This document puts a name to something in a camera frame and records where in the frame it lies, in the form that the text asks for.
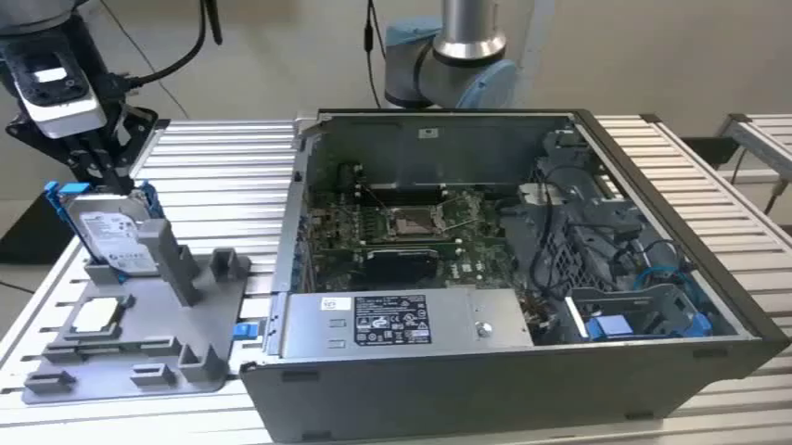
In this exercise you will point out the silver CPU chip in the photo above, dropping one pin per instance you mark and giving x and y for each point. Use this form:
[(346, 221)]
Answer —
[(95, 316)]

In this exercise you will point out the hard disk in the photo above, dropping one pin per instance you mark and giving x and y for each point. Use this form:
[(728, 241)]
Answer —
[(111, 232)]

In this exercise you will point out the black antenna stick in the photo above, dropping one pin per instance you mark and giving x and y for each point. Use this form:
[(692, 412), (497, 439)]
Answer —
[(214, 23)]

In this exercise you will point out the grey metal drive cage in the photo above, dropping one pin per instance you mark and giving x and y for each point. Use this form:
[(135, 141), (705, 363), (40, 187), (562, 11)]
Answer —
[(588, 259)]

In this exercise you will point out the blue case release latch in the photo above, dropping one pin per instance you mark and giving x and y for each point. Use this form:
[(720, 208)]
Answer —
[(243, 331)]

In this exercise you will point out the black graphics card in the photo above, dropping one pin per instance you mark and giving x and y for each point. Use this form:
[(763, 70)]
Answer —
[(399, 266)]

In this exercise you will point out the black flat floor base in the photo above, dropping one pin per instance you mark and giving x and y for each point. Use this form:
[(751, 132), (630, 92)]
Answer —
[(31, 232)]

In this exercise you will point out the black RAM slot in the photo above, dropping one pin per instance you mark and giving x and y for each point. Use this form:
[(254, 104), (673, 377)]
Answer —
[(409, 187)]

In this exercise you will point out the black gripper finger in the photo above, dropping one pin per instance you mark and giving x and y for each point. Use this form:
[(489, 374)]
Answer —
[(138, 127), (45, 141)]

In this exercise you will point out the grey slatted side table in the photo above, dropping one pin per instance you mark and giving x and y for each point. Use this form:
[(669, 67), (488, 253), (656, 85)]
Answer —
[(761, 134)]

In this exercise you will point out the thin metal locking lever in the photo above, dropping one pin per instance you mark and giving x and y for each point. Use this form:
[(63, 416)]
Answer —
[(378, 197)]

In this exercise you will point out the grey metal disk bay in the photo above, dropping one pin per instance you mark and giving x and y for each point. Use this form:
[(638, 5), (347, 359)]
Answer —
[(625, 296)]

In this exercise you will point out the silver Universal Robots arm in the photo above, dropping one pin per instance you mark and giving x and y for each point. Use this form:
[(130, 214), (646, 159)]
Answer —
[(470, 28)]

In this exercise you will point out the black box under side table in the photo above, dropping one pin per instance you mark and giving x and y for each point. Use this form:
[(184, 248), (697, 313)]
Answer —
[(708, 150)]

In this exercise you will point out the grey plastic parts rack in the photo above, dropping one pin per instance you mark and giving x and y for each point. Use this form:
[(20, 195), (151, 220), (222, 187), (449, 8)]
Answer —
[(155, 334)]

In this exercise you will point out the blue plastic drive bracket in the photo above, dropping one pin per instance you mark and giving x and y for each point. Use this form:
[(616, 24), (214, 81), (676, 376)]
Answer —
[(609, 326)]

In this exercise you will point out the open black PC case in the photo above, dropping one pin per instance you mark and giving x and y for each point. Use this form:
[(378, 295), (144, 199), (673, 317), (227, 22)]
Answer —
[(433, 398)]

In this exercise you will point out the silver power supply unit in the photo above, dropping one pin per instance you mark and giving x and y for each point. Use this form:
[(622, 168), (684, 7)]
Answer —
[(309, 334)]

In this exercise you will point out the green motherboard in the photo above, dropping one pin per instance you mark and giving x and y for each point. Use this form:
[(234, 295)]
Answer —
[(477, 241)]

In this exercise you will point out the CPU socket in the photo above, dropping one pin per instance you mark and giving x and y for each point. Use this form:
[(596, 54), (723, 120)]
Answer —
[(411, 225)]

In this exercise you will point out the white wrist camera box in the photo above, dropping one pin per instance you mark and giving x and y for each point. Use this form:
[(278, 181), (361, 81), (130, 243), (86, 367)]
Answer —
[(62, 116)]

